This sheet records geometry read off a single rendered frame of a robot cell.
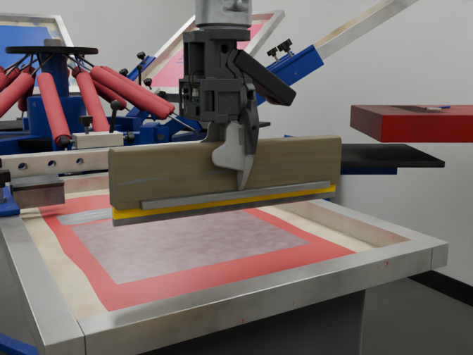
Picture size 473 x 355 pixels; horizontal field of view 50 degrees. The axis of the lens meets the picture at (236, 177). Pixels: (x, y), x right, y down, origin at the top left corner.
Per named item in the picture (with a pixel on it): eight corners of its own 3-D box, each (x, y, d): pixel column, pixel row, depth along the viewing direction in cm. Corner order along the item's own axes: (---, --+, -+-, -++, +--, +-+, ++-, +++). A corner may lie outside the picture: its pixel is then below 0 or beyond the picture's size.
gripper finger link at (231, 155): (208, 194, 67) (203, 125, 67) (246, 189, 70) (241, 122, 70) (219, 195, 65) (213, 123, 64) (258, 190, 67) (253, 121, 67)
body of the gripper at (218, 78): (178, 121, 69) (176, 30, 67) (232, 118, 74) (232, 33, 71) (202, 127, 63) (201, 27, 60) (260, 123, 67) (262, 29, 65)
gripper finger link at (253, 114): (232, 156, 69) (227, 92, 69) (243, 154, 70) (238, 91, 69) (250, 155, 65) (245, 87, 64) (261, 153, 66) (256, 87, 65)
